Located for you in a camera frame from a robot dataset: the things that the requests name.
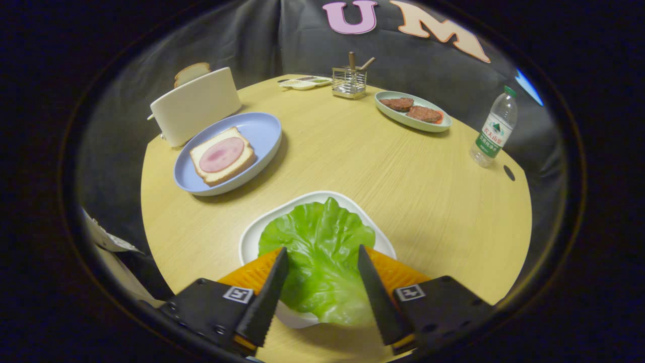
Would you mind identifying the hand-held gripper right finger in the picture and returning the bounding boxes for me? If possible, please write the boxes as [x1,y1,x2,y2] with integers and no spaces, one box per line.
[357,245,497,353]

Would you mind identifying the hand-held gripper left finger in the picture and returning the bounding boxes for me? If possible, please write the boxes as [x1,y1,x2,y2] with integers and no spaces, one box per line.
[160,247,289,356]

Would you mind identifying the green lettuce leaf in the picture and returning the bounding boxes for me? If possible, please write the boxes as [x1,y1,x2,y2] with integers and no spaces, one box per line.
[258,197,376,326]

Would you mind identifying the plain bread slice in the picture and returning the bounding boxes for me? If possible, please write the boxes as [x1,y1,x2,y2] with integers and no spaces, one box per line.
[174,62,211,89]

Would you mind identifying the white plate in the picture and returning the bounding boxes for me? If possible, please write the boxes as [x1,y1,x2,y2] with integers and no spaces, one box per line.
[238,191,397,329]

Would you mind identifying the toast slice under ham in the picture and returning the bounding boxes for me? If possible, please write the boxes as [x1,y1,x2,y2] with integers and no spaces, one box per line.
[189,127,257,187]

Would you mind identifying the pink ham slice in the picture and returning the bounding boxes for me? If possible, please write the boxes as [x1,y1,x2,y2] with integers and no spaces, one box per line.
[199,137,245,173]

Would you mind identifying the white paper sheets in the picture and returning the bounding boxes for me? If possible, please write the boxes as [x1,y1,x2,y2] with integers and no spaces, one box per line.
[83,209,167,303]

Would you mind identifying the blue plate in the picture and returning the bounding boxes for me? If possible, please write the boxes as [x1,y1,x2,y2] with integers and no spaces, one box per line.
[173,112,282,197]

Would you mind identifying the pale green plate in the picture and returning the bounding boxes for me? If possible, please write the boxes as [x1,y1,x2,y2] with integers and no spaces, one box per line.
[374,91,453,133]

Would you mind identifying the brown meat patty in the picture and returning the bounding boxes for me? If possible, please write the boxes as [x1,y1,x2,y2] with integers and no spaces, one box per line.
[406,105,443,123]
[379,97,415,112]

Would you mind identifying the clear plastic water bottle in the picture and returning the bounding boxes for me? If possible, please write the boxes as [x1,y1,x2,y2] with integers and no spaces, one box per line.
[470,86,519,168]

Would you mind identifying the white toaster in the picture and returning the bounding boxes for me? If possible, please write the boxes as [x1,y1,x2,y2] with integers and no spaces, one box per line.
[148,67,242,148]

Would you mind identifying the white divided condiment tray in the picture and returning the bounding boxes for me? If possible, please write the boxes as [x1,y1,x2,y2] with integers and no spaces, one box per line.
[278,76,333,91]

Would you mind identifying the black backdrop cloth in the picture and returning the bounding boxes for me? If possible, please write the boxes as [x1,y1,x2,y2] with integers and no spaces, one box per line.
[76,0,565,298]

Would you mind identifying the wire utensil holder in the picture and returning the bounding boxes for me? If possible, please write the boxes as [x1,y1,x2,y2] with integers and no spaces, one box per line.
[332,67,367,99]

